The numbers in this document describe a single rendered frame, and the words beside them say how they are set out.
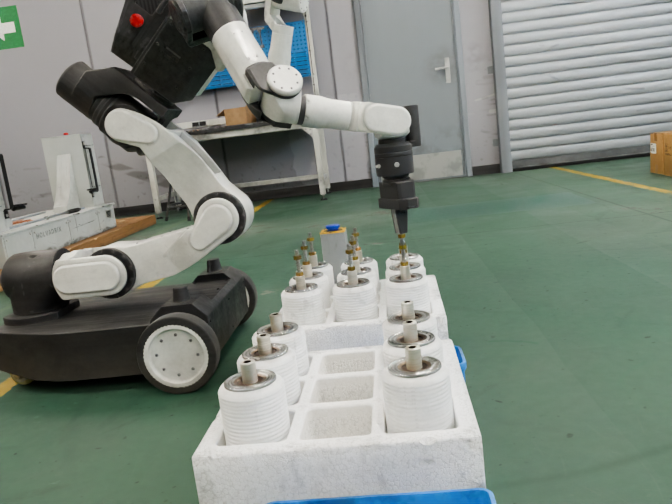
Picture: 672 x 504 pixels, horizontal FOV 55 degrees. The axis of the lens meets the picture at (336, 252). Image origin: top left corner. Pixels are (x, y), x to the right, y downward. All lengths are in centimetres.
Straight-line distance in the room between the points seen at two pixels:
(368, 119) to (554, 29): 539
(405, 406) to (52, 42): 668
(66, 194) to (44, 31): 275
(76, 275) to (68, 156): 323
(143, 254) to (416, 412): 112
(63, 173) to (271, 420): 423
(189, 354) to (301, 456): 78
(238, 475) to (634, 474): 63
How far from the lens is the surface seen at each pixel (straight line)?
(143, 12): 174
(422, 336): 104
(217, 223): 172
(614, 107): 688
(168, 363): 165
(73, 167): 507
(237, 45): 148
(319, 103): 144
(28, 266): 197
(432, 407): 90
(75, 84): 187
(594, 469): 118
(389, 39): 656
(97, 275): 185
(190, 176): 177
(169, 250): 180
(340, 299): 141
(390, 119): 145
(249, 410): 91
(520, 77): 663
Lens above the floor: 59
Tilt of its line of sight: 11 degrees down
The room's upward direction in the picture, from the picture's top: 7 degrees counter-clockwise
